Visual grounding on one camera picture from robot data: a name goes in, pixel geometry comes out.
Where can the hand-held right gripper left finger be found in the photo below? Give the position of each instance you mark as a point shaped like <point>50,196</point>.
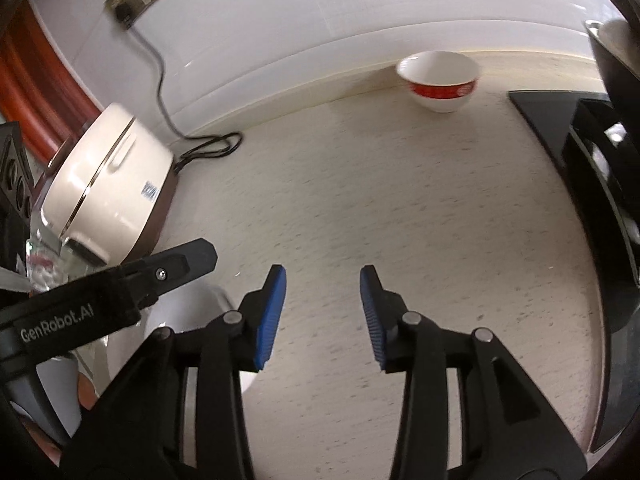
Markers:
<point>270,320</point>

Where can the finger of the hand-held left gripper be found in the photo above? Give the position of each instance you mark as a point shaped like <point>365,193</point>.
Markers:
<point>185,262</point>

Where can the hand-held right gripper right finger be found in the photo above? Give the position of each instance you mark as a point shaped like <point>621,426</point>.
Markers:
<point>372,320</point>

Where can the large white floral plate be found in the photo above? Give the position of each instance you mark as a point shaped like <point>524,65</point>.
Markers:
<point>170,320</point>

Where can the white bowl with red band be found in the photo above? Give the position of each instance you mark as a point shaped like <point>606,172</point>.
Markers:
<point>440,102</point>

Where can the person's left hand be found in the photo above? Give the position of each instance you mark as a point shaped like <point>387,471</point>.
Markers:
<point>89,395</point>

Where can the cream rice cooker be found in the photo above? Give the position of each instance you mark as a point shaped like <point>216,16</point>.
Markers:
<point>110,180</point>

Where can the black box with round holes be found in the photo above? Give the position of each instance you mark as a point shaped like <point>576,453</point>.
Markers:
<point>12,170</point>

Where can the black gas stove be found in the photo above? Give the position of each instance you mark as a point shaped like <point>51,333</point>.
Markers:
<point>550,110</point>

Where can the black wok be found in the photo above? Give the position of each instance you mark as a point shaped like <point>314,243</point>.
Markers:
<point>620,70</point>

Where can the red-brown wooden frame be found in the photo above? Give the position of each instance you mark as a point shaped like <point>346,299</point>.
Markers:
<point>35,90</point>

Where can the wall socket with plug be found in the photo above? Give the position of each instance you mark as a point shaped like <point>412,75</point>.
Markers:
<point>122,12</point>

